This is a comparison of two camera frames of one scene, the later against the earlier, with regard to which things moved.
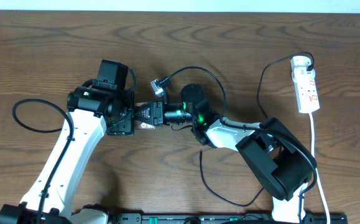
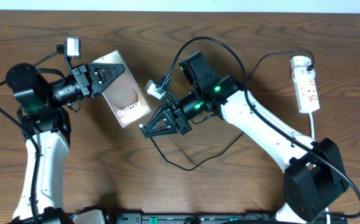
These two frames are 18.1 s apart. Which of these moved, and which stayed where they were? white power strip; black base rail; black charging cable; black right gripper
Moved: black charging cable; black right gripper
Stayed: white power strip; black base rail
